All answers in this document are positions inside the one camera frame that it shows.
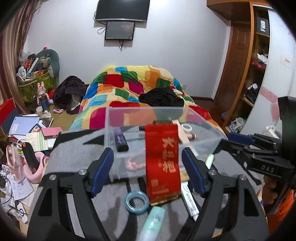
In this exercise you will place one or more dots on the pink book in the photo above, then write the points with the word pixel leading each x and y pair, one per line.
pixel 52 132

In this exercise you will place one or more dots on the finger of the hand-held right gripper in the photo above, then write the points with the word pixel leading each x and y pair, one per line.
pixel 233 148
pixel 240 139

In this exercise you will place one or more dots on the green highlighter pen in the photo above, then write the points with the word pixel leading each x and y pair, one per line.
pixel 209 161

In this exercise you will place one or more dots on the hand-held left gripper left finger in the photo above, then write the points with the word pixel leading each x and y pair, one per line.
pixel 101 172

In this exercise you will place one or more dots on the small red white tube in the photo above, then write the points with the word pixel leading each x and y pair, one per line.
pixel 192 136

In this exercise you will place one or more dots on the clear plastic box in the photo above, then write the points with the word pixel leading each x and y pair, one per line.
pixel 161 115

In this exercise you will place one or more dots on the white tape roll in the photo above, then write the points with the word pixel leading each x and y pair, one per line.
pixel 183 126

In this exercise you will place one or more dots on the white toothpaste box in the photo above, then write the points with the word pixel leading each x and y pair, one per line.
pixel 190 201

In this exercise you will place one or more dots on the black storage box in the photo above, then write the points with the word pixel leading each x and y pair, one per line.
pixel 262 26

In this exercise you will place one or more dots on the black garment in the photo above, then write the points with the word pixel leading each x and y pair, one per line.
pixel 161 97

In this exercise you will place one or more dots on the colourful patchwork quilt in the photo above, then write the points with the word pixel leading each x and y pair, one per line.
pixel 115 92

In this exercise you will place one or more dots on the red box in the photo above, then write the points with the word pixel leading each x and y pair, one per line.
pixel 5 111

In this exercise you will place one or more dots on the black wall television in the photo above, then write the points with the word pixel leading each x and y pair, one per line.
pixel 122 9

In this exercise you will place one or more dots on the long pink box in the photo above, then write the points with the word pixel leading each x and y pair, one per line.
pixel 181 133

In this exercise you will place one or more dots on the pink curved hanger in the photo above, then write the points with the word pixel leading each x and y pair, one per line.
pixel 35 177

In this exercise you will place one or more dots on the grey black striped blanket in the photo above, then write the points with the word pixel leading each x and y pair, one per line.
pixel 69 150

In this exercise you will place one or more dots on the blue water bottle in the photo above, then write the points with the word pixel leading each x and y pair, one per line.
pixel 45 103

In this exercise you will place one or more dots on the mint green tube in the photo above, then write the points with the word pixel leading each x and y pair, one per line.
pixel 152 220

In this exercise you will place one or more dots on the white shoes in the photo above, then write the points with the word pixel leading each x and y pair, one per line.
pixel 237 125

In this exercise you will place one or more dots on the black orange tool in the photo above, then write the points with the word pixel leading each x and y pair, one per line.
pixel 31 157

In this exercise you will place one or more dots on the green storage bag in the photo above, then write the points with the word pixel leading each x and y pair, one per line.
pixel 30 89

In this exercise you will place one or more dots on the person's right hand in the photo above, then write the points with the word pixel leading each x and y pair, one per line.
pixel 270 190

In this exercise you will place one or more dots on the brown striped curtain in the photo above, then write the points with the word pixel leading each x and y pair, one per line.
pixel 16 34

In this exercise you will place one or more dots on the red packet gold lettering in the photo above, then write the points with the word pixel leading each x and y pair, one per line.
pixel 161 157

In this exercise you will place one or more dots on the wooden wardrobe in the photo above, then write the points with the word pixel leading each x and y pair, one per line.
pixel 233 11

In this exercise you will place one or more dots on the person's right forearm orange sleeve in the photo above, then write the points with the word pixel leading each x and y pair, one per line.
pixel 285 206

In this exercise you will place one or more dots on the small black monitor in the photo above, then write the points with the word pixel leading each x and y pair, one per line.
pixel 119 30

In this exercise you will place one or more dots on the dark clothes pile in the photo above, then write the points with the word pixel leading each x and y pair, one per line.
pixel 69 92

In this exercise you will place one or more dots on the wooden door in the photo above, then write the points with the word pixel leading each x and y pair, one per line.
pixel 235 69

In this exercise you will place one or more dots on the grey green neck pillow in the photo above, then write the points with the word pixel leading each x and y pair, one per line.
pixel 52 60

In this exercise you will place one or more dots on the purple black bottle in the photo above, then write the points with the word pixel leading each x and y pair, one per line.
pixel 120 140

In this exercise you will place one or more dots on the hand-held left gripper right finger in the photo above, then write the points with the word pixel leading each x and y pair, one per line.
pixel 196 172

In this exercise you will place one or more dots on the blue white book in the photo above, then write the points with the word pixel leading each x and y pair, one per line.
pixel 23 124

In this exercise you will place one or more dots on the white wardrobe sliding door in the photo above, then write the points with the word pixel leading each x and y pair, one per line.
pixel 277 69

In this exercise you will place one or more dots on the pink rabbit toy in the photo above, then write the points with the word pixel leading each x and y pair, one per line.
pixel 41 89

